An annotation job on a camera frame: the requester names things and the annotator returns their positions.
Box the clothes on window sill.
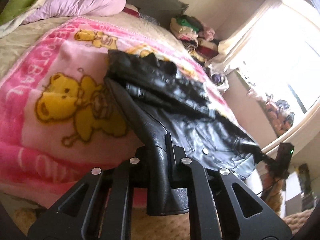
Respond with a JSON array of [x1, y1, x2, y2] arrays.
[[247, 89, 296, 138]]

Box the plastic bag of clothes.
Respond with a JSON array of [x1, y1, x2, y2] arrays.
[[204, 67, 229, 95]]

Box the black leather jacket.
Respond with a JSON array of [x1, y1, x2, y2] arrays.
[[104, 50, 266, 216]]

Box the lilac puffy quilt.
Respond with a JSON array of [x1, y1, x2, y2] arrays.
[[22, 0, 126, 24]]

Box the green and cream blanket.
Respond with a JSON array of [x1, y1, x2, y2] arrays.
[[1, 0, 46, 38]]

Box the pile of folded clothes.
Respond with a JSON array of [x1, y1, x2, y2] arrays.
[[169, 15, 220, 66]]

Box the cream window curtain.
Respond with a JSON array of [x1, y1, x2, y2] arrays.
[[204, 0, 281, 75]]

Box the grey upholstered headboard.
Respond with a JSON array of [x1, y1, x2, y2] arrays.
[[126, 0, 188, 29]]

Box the cream fleece bed sheet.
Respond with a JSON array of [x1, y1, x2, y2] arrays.
[[1, 12, 192, 79]]

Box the red and white pillow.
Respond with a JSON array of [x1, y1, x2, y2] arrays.
[[123, 3, 140, 18]]

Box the pink cartoon bear blanket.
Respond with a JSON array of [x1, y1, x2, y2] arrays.
[[1, 31, 236, 207]]

